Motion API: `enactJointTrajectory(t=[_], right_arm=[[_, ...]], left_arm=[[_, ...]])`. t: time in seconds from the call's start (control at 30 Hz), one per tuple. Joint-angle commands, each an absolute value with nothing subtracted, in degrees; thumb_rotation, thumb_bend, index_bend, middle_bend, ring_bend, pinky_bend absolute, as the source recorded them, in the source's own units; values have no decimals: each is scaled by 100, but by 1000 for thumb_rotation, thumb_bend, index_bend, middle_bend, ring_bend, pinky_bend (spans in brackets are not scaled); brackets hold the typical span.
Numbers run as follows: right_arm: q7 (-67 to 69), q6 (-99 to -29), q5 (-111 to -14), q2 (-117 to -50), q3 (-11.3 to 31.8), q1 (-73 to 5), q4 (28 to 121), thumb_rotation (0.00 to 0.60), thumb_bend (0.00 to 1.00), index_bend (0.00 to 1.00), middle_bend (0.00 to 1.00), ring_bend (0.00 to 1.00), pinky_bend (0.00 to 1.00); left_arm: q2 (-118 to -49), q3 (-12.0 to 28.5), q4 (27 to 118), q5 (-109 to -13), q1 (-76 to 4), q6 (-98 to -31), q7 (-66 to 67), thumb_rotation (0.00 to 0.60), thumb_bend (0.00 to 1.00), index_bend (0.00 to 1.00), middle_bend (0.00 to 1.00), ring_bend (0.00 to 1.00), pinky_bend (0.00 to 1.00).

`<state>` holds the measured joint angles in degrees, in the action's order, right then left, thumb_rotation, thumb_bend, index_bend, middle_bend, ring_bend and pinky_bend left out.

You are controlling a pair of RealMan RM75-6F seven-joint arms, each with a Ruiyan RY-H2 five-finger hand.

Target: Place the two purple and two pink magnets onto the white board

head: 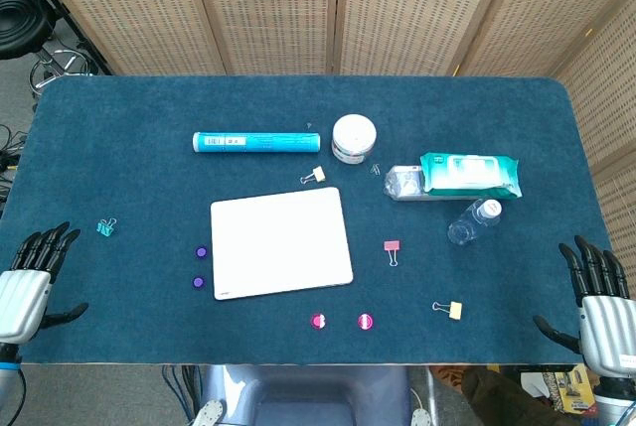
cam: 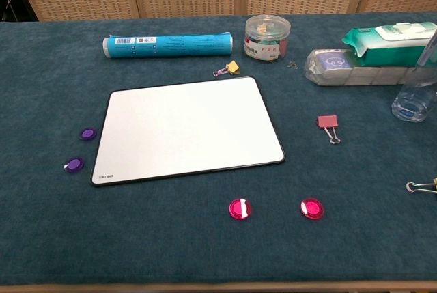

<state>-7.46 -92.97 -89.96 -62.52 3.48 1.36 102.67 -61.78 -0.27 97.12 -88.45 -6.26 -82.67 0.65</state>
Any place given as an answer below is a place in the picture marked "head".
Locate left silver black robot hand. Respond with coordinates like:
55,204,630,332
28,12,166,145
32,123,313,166
0,220,89,346

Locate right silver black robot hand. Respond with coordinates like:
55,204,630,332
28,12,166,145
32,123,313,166
532,234,636,377

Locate white board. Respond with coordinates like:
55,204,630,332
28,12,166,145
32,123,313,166
210,186,355,302

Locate printed cardboard box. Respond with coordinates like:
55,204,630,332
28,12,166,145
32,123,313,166
549,368,595,415

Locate dark brown bag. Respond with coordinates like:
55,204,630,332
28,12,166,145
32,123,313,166
461,365,553,426

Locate large yellow binder clip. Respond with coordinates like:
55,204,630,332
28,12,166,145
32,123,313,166
431,300,463,321

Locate clear plastic water bottle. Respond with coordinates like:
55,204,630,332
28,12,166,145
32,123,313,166
447,198,504,247

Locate dark blue table mat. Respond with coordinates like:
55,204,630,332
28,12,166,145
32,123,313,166
0,75,628,366

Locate green wet wipes pack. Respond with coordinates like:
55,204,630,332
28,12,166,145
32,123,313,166
419,151,524,200

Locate clear-wrapped tissue packs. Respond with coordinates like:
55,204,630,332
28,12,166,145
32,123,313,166
382,164,471,203

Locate blue cylindrical roll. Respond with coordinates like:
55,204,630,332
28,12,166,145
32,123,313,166
192,131,321,155

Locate grey-blue robot torso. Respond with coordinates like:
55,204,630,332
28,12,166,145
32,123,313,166
191,364,438,426

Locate clear jar of binder clips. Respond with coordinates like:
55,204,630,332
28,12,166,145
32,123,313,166
331,114,378,166

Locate black floor cables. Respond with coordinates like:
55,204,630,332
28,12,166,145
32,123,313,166
0,122,26,209

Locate blue cables under table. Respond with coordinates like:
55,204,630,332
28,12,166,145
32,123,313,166
161,364,203,426

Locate black stool with chrome ring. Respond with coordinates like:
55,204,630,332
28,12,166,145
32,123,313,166
0,0,103,99

